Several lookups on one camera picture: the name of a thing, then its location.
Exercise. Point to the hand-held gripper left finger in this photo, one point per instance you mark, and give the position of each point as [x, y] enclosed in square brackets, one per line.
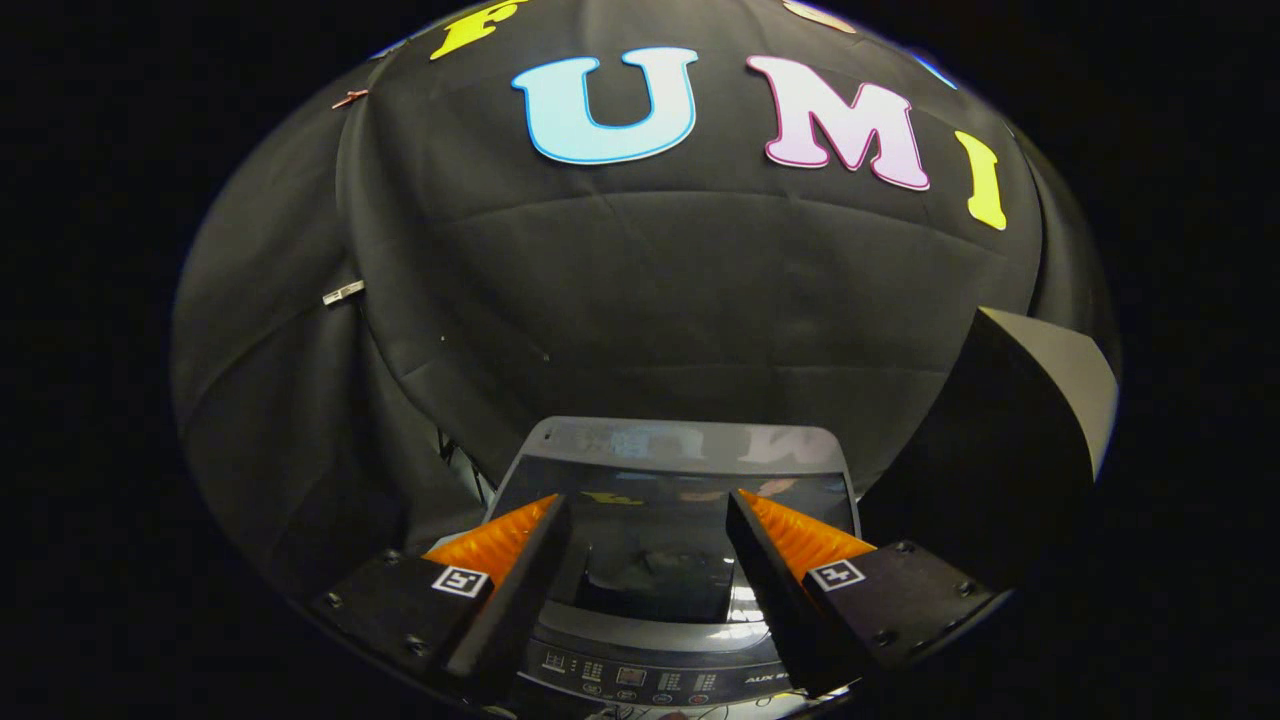
[520, 600]

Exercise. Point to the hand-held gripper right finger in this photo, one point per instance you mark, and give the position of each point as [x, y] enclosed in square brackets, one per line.
[775, 600]

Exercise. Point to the grey washing machine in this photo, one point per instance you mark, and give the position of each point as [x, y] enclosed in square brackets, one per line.
[640, 660]

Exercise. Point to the silver clip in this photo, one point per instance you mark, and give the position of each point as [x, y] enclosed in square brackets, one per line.
[343, 292]

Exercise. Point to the red clip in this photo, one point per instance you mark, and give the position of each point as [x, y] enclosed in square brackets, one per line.
[350, 98]

